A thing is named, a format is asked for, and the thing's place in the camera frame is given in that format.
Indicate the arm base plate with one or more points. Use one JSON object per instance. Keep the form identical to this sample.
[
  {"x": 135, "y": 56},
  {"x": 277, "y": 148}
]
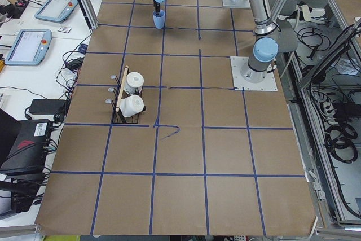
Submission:
[
  {"x": 242, "y": 4},
  {"x": 247, "y": 79}
]

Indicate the teach pendant far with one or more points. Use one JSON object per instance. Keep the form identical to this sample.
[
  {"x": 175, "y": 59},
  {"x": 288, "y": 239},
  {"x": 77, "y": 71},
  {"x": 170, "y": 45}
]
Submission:
[{"x": 56, "y": 10}]

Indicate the white mug far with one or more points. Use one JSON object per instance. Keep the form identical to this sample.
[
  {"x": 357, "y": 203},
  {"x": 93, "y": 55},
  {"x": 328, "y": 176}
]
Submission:
[{"x": 134, "y": 83}]

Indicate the teach pendant near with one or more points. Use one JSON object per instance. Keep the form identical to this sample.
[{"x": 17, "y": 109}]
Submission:
[{"x": 29, "y": 48}]

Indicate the black computer box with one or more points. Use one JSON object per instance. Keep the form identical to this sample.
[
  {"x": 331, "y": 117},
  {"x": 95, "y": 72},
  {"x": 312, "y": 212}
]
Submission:
[{"x": 23, "y": 145}]

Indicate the teach pendant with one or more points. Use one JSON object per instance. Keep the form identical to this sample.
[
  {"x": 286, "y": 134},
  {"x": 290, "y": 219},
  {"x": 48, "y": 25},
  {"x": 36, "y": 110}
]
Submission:
[
  {"x": 29, "y": 48},
  {"x": 56, "y": 10}
]

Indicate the black power adapter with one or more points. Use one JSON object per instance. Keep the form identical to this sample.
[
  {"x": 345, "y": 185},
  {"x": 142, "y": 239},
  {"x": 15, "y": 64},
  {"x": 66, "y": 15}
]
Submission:
[{"x": 45, "y": 107}]

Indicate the light blue plastic cup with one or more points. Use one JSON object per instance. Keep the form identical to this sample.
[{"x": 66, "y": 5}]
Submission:
[{"x": 159, "y": 19}]

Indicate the white mug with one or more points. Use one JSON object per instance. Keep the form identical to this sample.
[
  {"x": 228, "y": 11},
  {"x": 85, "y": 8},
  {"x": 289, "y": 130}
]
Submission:
[
  {"x": 134, "y": 83},
  {"x": 132, "y": 105}
]

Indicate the wooden rack handle rod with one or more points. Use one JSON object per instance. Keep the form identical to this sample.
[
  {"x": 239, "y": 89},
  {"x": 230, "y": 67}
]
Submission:
[{"x": 121, "y": 89}]

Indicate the black wire mug rack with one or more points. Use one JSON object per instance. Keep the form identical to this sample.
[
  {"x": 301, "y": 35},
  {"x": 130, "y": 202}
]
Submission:
[{"x": 117, "y": 117}]

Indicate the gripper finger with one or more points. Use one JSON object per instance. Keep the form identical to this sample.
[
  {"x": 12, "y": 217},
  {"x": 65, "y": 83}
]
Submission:
[{"x": 157, "y": 8}]

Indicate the white mug near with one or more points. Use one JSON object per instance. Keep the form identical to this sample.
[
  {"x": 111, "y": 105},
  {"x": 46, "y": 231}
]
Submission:
[{"x": 132, "y": 105}]

